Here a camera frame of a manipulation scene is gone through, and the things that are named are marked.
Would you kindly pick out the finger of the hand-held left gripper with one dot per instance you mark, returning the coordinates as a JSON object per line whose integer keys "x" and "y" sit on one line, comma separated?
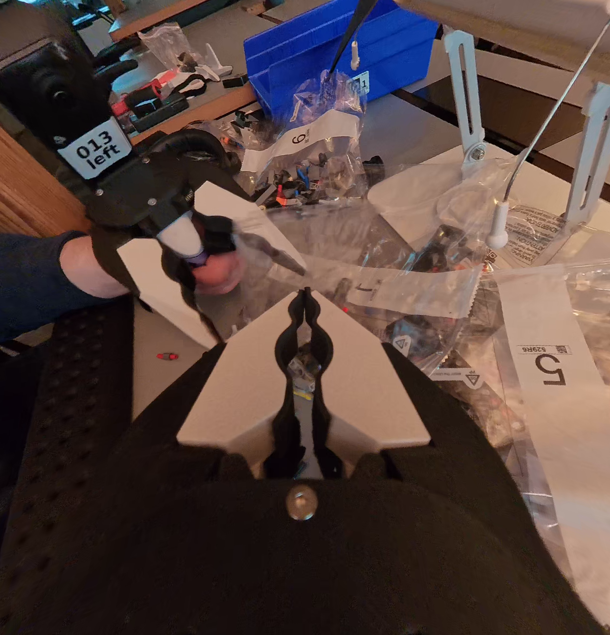
{"x": 245, "y": 213}
{"x": 161, "y": 287}

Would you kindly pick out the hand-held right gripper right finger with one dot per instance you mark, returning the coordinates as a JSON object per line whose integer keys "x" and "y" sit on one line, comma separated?
{"x": 374, "y": 397}

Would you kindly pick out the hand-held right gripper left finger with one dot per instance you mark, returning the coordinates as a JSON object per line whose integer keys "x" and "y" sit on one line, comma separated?
{"x": 235, "y": 397}

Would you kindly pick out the red and grey lego pin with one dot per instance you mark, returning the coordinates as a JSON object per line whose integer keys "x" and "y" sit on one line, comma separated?
{"x": 167, "y": 356}

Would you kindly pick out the black lego subassembly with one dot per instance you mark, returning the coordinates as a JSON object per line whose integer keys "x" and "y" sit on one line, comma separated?
{"x": 245, "y": 121}

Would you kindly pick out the black lego tyre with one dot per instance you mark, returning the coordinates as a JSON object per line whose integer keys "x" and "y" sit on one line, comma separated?
{"x": 373, "y": 166}

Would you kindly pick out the person's left hand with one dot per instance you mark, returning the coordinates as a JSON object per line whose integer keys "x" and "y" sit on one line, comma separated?
{"x": 91, "y": 268}

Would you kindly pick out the black rectangular device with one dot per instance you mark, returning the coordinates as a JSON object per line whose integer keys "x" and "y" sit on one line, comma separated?
{"x": 161, "y": 109}

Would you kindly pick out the clear bag of dark pieces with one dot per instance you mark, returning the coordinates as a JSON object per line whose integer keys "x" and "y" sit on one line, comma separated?
{"x": 314, "y": 149}

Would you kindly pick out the red and black tool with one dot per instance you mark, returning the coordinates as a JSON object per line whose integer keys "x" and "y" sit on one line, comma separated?
{"x": 146, "y": 92}

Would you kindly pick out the brown cardboard strip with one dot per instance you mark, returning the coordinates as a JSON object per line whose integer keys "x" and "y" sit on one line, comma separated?
{"x": 205, "y": 114}

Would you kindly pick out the wooden panel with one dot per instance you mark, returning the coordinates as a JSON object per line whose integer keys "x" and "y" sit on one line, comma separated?
{"x": 22, "y": 188}

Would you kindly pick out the small black block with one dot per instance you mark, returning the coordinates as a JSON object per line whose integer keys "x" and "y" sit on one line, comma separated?
{"x": 235, "y": 81}

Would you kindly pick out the small clear plastic bag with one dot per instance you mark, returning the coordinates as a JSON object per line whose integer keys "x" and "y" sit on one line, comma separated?
{"x": 166, "y": 44}

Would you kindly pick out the white pointed plastic object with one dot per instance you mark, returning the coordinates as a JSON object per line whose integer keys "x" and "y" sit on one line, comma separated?
{"x": 213, "y": 62}

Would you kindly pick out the dark perforated panel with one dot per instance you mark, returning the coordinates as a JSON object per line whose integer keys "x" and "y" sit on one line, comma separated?
{"x": 46, "y": 421}

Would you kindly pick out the blue plastic bin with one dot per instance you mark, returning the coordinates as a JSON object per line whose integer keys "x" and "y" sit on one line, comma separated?
{"x": 305, "y": 44}

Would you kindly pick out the clear bag with white label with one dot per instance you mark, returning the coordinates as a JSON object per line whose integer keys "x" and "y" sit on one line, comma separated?
{"x": 558, "y": 397}

